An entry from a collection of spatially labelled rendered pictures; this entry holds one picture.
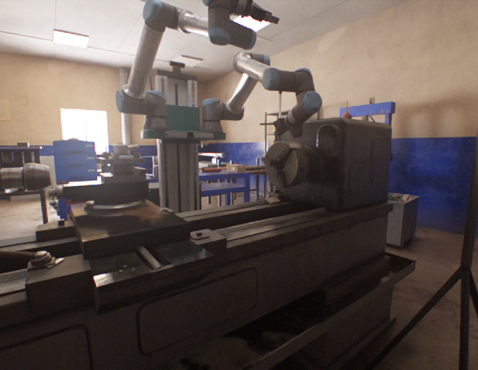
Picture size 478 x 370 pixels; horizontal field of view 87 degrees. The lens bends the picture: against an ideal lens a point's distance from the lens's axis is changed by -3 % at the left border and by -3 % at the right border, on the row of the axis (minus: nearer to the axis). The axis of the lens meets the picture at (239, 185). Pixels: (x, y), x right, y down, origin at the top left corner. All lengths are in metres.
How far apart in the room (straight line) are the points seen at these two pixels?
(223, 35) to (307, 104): 0.45
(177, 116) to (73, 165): 1.22
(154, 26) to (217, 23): 0.58
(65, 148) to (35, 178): 1.97
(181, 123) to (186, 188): 0.57
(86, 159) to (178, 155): 1.03
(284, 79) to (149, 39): 0.84
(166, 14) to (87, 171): 1.79
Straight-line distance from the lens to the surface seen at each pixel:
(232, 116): 2.22
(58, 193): 1.22
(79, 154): 2.93
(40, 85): 8.21
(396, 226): 3.52
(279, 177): 1.39
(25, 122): 8.10
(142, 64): 1.78
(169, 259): 0.77
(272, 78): 1.20
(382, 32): 5.36
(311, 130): 1.55
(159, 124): 1.96
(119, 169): 1.21
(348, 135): 1.47
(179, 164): 2.29
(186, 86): 2.37
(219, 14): 1.20
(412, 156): 4.79
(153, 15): 1.66
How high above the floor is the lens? 1.18
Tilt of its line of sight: 8 degrees down
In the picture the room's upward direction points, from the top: straight up
